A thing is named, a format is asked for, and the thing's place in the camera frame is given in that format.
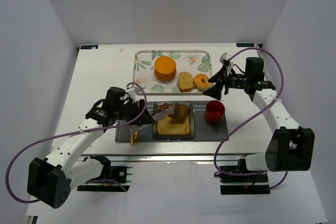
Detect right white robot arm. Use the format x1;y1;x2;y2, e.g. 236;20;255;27
204;57;315;173

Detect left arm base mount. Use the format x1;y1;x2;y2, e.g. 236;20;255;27
77;155;133;192

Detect leaf pattern serving tray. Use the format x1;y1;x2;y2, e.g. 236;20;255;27
133;50;213;95

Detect grey striped placemat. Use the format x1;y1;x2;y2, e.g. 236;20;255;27
115;101;228;143

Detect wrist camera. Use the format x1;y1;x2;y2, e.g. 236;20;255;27
126;84;138;101
219;52;233;67

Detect silver metal tongs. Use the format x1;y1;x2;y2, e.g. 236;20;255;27
130;102;180;133

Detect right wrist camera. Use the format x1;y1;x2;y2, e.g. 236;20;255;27
219;52;233;67

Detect gold spoon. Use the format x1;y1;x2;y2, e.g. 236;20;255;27
133;132;139;145

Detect speckled bread slice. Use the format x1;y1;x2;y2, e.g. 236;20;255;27
178;72;196;92

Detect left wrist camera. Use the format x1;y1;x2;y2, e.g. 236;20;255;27
126;84;138;101

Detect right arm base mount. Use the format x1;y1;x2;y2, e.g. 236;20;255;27
214;158;270;195

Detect red enamel mug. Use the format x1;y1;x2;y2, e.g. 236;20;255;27
204;100;225;125

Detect aluminium table rail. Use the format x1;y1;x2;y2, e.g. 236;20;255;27
104;153;257;164

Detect round orange cake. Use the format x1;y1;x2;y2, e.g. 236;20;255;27
154;56;177;82

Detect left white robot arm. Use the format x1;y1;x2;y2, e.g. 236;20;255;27
27;82;154;209

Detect orange glazed donut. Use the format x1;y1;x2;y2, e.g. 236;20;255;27
194;73;211;91

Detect square brown ceramic plate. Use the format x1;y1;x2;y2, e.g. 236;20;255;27
152;101;195;140

